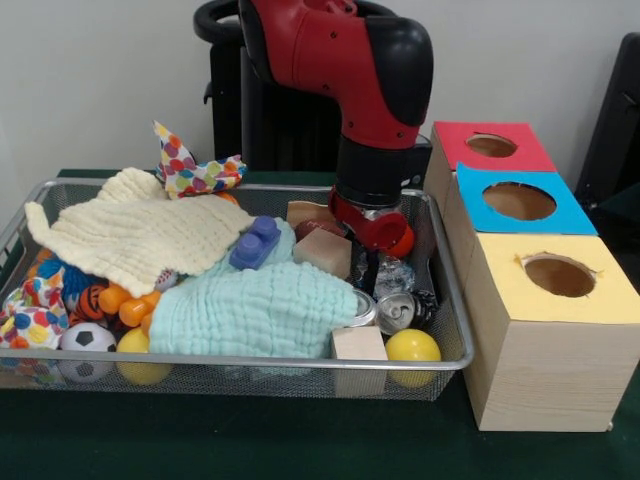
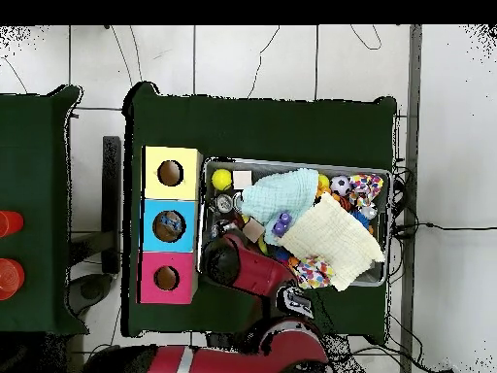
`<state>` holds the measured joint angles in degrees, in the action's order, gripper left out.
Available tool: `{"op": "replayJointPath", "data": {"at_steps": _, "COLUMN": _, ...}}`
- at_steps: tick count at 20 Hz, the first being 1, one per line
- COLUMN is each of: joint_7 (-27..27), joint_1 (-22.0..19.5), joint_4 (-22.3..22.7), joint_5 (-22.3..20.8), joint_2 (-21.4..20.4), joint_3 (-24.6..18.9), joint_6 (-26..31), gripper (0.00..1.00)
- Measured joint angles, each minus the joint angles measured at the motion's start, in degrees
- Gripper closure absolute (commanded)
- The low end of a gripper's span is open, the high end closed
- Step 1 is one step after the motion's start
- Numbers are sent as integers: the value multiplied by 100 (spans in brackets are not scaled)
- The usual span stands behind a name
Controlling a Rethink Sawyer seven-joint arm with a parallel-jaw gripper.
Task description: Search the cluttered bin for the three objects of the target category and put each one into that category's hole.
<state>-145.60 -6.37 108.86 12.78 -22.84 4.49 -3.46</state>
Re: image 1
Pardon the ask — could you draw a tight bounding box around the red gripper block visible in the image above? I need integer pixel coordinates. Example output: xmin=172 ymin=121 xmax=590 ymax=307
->
xmin=328 ymin=190 xmax=414 ymax=298

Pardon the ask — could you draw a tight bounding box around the small clear plastic bottle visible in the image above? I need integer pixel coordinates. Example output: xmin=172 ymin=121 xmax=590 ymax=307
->
xmin=376 ymin=255 xmax=417 ymax=299

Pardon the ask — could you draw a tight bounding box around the colourful polka-dot cloth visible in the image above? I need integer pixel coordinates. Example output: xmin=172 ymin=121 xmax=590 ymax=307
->
xmin=151 ymin=121 xmax=247 ymax=199

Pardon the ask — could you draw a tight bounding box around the wooden box with three holes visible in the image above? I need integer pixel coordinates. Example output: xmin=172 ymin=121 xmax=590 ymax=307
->
xmin=422 ymin=121 xmax=640 ymax=433

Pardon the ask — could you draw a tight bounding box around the clear mesh bin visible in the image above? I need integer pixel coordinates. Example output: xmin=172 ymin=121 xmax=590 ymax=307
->
xmin=0 ymin=178 xmax=474 ymax=403

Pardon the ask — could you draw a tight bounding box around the red ball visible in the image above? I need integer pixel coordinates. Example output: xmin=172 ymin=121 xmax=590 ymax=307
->
xmin=392 ymin=226 xmax=416 ymax=259

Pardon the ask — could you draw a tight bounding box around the large wooden cube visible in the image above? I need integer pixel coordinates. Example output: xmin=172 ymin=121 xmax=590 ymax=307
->
xmin=292 ymin=229 xmax=353 ymax=280

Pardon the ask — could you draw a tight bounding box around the black soda can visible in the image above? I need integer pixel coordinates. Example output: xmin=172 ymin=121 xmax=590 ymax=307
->
xmin=376 ymin=292 xmax=439 ymax=337

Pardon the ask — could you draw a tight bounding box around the brown toy football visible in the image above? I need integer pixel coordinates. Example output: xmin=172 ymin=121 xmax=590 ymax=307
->
xmin=295 ymin=218 xmax=347 ymax=242

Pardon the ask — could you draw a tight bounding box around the small wooden cube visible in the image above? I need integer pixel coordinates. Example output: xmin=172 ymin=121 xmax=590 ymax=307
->
xmin=332 ymin=326 xmax=388 ymax=363

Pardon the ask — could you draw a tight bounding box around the flat tan wooden block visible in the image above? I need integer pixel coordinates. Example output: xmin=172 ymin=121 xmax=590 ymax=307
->
xmin=287 ymin=201 xmax=336 ymax=229

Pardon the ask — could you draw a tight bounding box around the yellow smiley ball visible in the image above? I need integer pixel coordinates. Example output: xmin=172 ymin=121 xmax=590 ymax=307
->
xmin=386 ymin=329 xmax=442 ymax=389

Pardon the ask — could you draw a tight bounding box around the mint green muslin cloth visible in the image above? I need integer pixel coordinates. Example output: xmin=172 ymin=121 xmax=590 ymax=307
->
xmin=148 ymin=218 xmax=361 ymax=361

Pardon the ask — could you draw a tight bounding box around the blue toy car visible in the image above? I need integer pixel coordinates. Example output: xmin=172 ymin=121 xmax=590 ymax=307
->
xmin=229 ymin=216 xmax=282 ymax=271

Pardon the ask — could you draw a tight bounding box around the pale yellow muslin cloth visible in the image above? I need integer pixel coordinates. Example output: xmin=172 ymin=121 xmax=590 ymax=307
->
xmin=24 ymin=167 xmax=257 ymax=299

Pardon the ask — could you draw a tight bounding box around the black and white soccer ball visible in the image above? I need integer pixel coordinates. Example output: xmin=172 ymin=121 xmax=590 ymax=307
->
xmin=57 ymin=322 xmax=117 ymax=385

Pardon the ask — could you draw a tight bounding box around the black chair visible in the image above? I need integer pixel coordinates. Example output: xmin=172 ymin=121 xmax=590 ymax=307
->
xmin=575 ymin=33 xmax=640 ymax=251

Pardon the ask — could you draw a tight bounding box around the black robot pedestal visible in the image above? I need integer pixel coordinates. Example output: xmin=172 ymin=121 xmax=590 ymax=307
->
xmin=193 ymin=0 xmax=433 ymax=173

